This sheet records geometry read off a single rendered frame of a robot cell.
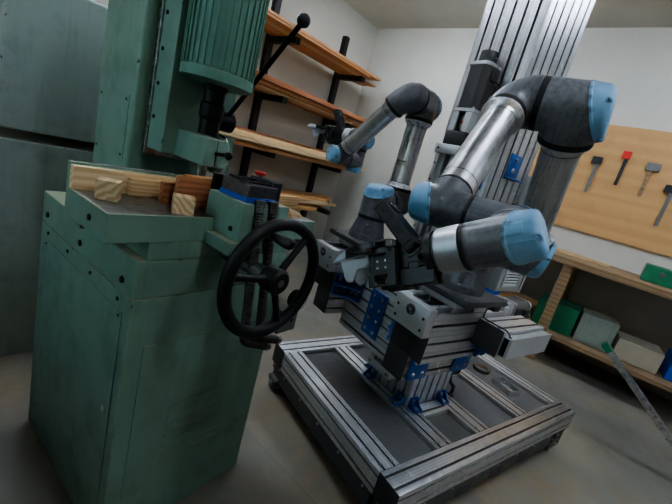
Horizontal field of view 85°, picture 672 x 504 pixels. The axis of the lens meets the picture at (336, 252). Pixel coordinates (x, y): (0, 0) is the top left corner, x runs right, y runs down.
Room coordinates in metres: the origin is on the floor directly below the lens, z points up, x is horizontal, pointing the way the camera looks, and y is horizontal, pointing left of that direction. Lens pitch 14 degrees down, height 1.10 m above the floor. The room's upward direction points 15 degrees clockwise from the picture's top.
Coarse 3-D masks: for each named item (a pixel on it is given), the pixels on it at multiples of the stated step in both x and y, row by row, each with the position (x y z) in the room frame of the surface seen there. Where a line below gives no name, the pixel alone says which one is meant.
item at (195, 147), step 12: (180, 132) 0.99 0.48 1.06; (192, 132) 0.99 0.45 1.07; (180, 144) 0.98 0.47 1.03; (192, 144) 0.95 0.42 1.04; (204, 144) 0.92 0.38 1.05; (216, 144) 0.95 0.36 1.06; (228, 144) 0.97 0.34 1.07; (180, 156) 0.98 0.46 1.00; (192, 156) 0.95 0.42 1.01; (204, 156) 0.92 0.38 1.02; (216, 156) 0.95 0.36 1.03; (204, 168) 0.97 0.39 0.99
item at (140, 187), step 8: (128, 184) 0.83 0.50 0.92; (136, 184) 0.83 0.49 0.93; (144, 184) 0.85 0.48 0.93; (152, 184) 0.86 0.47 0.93; (128, 192) 0.83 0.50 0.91; (136, 192) 0.84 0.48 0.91; (144, 192) 0.85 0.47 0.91; (152, 192) 0.87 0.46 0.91; (280, 200) 1.22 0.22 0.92; (288, 200) 1.25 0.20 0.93; (296, 200) 1.28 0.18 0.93; (296, 208) 1.29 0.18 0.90
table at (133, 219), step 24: (72, 192) 0.74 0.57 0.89; (72, 216) 0.74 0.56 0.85; (96, 216) 0.67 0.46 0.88; (120, 216) 0.67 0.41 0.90; (144, 216) 0.71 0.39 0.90; (168, 216) 0.75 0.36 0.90; (192, 216) 0.79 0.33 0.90; (120, 240) 0.67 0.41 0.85; (144, 240) 0.71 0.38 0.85; (168, 240) 0.75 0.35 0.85; (192, 240) 0.80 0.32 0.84; (216, 240) 0.79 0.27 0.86
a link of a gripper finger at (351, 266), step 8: (344, 256) 0.66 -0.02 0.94; (360, 256) 0.64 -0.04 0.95; (368, 256) 0.64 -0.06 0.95; (344, 264) 0.66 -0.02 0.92; (352, 264) 0.65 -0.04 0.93; (360, 264) 0.64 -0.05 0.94; (368, 264) 0.63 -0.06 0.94; (344, 272) 0.66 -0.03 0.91; (352, 272) 0.65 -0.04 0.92; (352, 280) 0.64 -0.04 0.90
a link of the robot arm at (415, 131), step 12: (432, 96) 1.58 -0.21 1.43; (432, 108) 1.60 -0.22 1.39; (408, 120) 1.62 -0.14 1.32; (420, 120) 1.59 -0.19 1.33; (432, 120) 1.62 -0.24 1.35; (408, 132) 1.62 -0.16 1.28; (420, 132) 1.61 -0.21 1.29; (408, 144) 1.61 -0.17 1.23; (420, 144) 1.62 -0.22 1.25; (408, 156) 1.60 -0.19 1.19; (396, 168) 1.62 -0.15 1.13; (408, 168) 1.61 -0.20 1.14; (396, 180) 1.61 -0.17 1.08; (408, 180) 1.62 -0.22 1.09; (396, 192) 1.59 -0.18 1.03; (408, 192) 1.61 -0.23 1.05
